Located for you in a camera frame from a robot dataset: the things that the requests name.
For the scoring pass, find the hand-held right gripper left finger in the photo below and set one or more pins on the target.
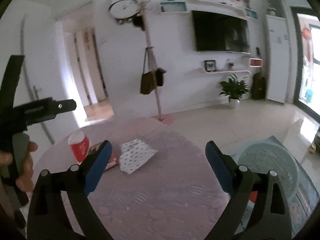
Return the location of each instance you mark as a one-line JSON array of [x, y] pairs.
[[98, 165]]

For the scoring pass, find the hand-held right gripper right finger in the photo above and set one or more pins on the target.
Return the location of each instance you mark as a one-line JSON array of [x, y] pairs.
[[220, 165]]

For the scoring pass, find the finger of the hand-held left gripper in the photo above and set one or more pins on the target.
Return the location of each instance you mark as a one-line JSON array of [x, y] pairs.
[[66, 105]]

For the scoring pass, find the red and white packet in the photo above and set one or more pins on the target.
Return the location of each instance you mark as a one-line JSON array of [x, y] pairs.
[[113, 161]]

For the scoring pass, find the red paper cup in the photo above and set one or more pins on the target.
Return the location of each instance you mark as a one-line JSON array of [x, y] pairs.
[[78, 147]]

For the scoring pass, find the white dotted cloth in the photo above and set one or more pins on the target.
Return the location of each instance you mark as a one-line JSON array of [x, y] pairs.
[[136, 156]]

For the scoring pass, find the person's left hand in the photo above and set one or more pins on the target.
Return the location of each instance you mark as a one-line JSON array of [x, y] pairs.
[[26, 177]]

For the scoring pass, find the white room door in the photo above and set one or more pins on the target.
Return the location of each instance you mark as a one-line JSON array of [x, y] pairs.
[[50, 67]]

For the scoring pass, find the hallway door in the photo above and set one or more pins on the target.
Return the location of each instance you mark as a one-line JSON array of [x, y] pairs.
[[100, 70]]

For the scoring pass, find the green potted plant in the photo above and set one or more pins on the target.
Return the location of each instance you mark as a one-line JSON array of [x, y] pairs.
[[233, 90]]

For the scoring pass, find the brown handbag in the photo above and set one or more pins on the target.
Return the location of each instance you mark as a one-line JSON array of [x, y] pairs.
[[148, 83]]

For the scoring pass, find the dark guitar bag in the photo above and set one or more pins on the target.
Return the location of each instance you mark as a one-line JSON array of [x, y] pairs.
[[258, 86]]

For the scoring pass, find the blue patterned floor mat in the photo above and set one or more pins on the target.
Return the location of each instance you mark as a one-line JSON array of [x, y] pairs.
[[307, 192]]

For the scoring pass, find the curved white low shelf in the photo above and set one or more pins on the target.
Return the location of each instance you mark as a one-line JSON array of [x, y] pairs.
[[225, 71]]

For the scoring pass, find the wooden coat rack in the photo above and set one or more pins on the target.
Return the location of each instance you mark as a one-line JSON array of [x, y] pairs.
[[150, 55]]

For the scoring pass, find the black small bag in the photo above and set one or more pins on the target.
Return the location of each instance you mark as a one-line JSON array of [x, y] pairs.
[[160, 77]]

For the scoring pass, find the small vase with plant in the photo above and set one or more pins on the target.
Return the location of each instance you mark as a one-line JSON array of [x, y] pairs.
[[230, 65]]

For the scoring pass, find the red box shelf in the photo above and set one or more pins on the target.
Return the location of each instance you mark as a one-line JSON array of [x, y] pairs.
[[255, 62]]

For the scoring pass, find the black cap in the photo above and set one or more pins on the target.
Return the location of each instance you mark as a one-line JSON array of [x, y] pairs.
[[138, 23]]

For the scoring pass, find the blue bucket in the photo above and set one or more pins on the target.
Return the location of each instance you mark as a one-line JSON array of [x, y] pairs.
[[309, 96]]

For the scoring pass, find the white refrigerator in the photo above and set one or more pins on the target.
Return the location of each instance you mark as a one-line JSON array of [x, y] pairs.
[[277, 60]]

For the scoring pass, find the sliding glass door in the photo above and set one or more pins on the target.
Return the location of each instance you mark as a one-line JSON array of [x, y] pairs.
[[307, 80]]

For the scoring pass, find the red knot ornament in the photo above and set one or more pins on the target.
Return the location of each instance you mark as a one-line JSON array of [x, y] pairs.
[[306, 33]]

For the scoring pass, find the black butterfly picture frame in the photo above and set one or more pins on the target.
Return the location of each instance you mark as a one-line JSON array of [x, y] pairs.
[[210, 65]]

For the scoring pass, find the panda wall clock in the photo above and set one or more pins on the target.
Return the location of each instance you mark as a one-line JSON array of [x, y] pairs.
[[123, 6]]

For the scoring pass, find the wall television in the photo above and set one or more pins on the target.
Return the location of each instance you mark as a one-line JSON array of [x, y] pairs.
[[221, 31]]

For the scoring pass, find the blue-lined white wall shelf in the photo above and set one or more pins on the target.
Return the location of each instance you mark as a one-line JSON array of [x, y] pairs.
[[173, 7]]

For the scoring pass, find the small blue wall shelf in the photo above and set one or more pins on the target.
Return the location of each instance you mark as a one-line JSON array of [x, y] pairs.
[[251, 13]]

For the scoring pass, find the long white wall shelf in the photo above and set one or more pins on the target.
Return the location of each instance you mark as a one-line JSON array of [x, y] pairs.
[[215, 5]]

